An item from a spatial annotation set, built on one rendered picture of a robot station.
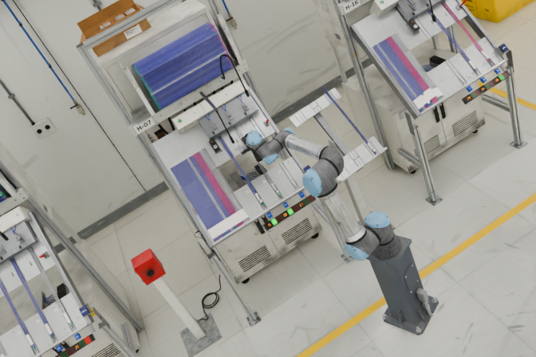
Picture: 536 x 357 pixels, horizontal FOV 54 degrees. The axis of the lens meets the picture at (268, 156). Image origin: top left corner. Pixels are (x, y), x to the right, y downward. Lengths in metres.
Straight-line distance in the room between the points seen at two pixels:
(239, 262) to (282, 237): 0.33
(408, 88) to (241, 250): 1.49
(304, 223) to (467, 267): 1.07
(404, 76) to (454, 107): 0.67
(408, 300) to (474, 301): 0.41
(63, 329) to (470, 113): 3.01
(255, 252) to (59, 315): 1.26
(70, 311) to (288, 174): 1.42
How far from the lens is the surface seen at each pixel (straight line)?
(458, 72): 3.50
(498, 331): 3.11
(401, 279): 2.86
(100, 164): 4.83
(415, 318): 3.13
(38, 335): 3.25
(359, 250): 2.58
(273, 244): 3.62
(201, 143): 3.16
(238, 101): 3.17
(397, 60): 3.41
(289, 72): 5.03
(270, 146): 2.70
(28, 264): 3.27
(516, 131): 3.99
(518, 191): 3.75
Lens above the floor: 2.62
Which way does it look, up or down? 33 degrees down
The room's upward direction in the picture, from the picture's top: 26 degrees counter-clockwise
